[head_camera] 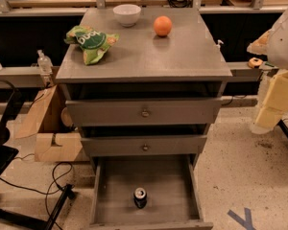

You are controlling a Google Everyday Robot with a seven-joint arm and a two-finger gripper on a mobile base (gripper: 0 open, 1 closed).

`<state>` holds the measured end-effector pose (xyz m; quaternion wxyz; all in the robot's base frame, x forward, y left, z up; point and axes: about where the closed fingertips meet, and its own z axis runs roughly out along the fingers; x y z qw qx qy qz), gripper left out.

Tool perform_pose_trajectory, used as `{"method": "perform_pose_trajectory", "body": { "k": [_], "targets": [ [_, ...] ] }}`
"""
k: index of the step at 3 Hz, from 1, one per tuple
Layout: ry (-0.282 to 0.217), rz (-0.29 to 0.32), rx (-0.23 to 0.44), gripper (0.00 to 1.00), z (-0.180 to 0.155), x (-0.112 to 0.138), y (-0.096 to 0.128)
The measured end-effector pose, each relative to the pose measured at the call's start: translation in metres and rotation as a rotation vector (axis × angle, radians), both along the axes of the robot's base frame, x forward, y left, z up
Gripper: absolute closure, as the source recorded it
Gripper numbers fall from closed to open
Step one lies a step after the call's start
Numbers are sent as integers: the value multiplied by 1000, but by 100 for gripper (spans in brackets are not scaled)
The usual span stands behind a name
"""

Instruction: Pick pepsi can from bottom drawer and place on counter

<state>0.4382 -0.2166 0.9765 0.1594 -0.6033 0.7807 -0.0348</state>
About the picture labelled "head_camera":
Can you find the grey top drawer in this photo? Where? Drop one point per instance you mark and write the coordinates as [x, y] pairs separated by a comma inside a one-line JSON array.
[[114, 113]]

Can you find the small white pump bottle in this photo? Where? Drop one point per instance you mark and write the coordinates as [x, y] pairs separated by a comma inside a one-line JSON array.
[[219, 44]]

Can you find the white ceramic bowl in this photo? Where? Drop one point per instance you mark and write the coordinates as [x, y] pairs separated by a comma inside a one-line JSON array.
[[127, 14]]

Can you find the green chip bag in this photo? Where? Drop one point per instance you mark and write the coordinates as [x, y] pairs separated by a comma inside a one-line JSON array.
[[93, 43]]

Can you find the orange fruit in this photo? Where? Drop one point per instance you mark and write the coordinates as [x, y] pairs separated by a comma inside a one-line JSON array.
[[162, 25]]

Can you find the blue pepsi can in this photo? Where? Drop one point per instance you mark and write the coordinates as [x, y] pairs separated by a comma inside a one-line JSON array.
[[140, 197]]

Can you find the grey wooden drawer cabinet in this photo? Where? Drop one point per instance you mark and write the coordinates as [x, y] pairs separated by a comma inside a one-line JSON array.
[[185, 64]]

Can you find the green small object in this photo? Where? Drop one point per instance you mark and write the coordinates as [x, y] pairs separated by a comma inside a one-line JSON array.
[[269, 64]]

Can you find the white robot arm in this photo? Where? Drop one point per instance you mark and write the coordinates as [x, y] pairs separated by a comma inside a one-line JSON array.
[[274, 45]]

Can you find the black chair frame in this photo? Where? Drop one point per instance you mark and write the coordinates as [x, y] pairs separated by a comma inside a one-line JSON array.
[[8, 154]]

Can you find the grey open bottom drawer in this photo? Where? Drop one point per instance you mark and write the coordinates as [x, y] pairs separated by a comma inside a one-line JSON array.
[[172, 199]]

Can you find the cardboard box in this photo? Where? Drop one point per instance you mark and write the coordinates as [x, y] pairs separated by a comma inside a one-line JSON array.
[[49, 123]]

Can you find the clear plastic bottle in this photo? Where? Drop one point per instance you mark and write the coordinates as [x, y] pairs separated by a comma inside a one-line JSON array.
[[44, 63]]

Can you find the grey middle drawer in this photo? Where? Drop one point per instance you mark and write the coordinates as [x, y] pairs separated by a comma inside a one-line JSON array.
[[143, 145]]

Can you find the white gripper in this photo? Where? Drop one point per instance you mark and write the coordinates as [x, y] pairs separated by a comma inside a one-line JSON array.
[[284, 47]]

